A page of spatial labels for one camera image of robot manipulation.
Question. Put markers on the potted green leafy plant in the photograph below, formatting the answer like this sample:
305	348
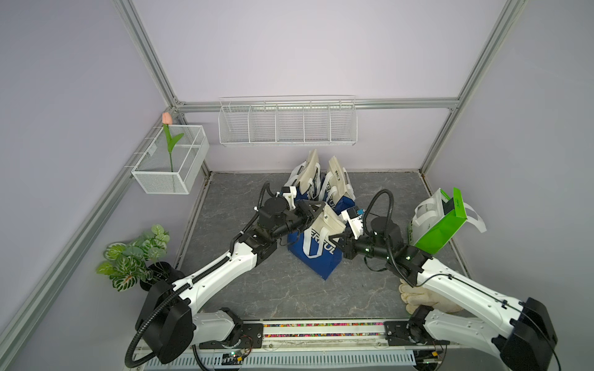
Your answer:
139	262

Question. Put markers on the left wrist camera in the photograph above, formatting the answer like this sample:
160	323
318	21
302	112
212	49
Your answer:
289	193

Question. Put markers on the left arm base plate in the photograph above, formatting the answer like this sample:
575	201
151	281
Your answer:
245	336

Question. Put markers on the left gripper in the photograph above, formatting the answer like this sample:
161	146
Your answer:
306	212

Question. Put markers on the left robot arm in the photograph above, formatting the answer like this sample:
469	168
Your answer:
171	319

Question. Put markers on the small white wire basket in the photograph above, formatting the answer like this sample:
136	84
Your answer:
152	170

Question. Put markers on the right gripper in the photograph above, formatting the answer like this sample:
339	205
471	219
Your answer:
346	246

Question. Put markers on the artificial pink tulip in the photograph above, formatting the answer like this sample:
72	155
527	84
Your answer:
171	140

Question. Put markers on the aluminium frame rail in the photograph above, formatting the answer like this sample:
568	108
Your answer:
341	101

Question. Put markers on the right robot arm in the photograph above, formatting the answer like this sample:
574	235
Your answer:
520	333

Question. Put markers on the green and white takeout bag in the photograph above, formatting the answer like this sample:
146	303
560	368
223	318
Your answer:
437	219

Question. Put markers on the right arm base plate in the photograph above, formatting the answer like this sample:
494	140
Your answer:
402	333

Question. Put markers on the beige work glove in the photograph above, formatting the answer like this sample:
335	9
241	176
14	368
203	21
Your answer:
415	297

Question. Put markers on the blue beige takeout bag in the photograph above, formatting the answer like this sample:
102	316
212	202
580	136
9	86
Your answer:
313	246

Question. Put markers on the long white wire basket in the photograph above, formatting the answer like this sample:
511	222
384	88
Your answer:
288	126

